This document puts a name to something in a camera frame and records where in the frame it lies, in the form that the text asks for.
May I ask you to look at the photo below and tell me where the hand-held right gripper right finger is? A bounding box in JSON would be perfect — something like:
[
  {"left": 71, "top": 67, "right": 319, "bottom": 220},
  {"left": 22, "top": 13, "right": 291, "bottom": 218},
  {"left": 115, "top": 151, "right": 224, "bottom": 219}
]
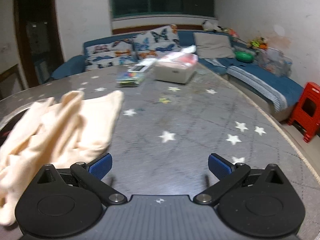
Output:
[{"left": 193, "top": 153, "right": 290, "bottom": 205}]

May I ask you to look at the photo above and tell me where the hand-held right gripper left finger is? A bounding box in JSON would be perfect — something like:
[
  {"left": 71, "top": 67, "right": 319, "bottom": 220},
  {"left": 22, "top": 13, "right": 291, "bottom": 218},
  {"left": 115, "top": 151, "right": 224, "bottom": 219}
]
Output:
[{"left": 30, "top": 152, "right": 127, "bottom": 205}]

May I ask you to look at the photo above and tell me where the cream cloth garment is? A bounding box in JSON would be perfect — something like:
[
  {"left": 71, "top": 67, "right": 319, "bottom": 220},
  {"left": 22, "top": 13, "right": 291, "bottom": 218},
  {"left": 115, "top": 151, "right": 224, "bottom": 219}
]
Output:
[{"left": 0, "top": 90, "right": 125, "bottom": 227}]

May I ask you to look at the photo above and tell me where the grey star-printed tablecloth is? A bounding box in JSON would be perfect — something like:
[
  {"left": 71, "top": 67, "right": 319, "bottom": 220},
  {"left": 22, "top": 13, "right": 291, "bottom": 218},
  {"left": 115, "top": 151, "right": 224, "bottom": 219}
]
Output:
[{"left": 0, "top": 64, "right": 320, "bottom": 240}]

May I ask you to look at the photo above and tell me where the striped blue blanket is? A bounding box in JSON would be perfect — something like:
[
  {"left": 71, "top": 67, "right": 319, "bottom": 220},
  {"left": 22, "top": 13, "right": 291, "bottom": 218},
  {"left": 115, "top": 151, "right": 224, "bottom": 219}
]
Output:
[{"left": 226, "top": 65, "right": 288, "bottom": 113}]

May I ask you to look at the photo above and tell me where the colourful card stack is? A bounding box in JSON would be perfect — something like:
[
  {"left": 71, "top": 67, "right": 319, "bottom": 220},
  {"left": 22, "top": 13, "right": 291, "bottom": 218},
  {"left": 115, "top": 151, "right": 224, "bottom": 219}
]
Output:
[{"left": 115, "top": 71, "right": 145, "bottom": 88}]

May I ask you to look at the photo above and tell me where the red plastic stool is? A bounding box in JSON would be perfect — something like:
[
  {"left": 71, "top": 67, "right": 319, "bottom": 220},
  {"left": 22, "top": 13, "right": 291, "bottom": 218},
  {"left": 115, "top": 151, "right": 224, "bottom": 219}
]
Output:
[{"left": 286, "top": 82, "right": 320, "bottom": 143}]

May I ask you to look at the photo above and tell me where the white box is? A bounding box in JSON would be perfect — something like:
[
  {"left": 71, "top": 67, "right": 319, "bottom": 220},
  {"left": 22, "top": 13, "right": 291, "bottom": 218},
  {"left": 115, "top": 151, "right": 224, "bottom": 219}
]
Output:
[{"left": 153, "top": 61, "right": 198, "bottom": 84}]

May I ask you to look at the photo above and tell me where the blue corner sofa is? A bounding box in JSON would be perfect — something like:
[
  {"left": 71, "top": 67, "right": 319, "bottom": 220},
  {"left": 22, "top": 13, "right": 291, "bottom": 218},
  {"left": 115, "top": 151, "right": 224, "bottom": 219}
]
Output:
[{"left": 51, "top": 30, "right": 304, "bottom": 120}]

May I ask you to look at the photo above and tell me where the white booklet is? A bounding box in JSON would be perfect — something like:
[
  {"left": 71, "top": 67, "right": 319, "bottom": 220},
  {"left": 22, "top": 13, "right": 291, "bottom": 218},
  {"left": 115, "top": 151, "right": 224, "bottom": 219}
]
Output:
[{"left": 127, "top": 58, "right": 160, "bottom": 72}]

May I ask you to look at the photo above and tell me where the butterfly print pillow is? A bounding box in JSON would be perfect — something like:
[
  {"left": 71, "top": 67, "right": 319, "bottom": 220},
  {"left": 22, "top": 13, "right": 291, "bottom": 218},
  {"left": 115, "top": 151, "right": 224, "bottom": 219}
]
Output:
[
  {"left": 132, "top": 25, "right": 180, "bottom": 60},
  {"left": 84, "top": 39, "right": 137, "bottom": 72}
]

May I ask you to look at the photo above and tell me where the green bowl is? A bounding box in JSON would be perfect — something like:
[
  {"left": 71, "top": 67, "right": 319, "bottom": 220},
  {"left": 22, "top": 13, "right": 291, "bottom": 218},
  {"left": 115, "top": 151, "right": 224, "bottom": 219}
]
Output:
[{"left": 234, "top": 51, "right": 253, "bottom": 63}]

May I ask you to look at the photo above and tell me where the pink and white plastic bag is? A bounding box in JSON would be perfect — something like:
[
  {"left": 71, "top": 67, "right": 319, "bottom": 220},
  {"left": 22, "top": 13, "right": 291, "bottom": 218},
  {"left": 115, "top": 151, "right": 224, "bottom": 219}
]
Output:
[{"left": 157, "top": 44, "right": 199, "bottom": 68}]

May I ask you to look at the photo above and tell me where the clear plastic storage box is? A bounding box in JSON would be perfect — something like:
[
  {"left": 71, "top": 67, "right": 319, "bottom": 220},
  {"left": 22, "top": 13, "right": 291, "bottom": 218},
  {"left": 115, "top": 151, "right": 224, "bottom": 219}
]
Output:
[{"left": 256, "top": 47, "right": 293, "bottom": 77}]

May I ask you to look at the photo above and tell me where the grey pillow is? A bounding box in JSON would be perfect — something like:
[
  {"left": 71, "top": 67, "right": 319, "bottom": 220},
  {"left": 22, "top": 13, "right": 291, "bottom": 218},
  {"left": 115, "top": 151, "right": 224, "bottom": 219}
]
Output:
[{"left": 193, "top": 32, "right": 236, "bottom": 59}]

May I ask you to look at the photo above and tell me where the brown wooden furniture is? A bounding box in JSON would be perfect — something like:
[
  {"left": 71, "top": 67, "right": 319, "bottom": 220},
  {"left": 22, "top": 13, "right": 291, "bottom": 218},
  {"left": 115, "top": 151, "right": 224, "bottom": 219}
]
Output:
[{"left": 0, "top": 64, "right": 27, "bottom": 100}]

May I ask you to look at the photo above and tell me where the yellow and black toy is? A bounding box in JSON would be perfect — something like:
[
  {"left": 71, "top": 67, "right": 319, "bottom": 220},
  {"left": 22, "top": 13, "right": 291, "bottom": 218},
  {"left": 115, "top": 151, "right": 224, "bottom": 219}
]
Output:
[{"left": 247, "top": 37, "right": 268, "bottom": 50}]

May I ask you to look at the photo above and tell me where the brown wooden door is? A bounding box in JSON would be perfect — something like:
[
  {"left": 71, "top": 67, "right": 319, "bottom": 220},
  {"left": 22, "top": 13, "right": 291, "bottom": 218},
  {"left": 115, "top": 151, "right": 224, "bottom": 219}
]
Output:
[{"left": 12, "top": 0, "right": 65, "bottom": 88}]

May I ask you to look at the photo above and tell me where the white plush toy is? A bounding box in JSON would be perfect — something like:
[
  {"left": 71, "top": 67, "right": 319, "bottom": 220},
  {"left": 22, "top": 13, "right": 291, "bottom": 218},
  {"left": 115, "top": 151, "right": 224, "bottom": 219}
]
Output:
[{"left": 202, "top": 20, "right": 218, "bottom": 32}]

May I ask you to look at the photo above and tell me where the dark window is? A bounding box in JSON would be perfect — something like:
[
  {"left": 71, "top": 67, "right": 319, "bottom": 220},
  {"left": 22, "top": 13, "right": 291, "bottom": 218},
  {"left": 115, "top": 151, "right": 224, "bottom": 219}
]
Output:
[{"left": 108, "top": 0, "right": 215, "bottom": 22}]

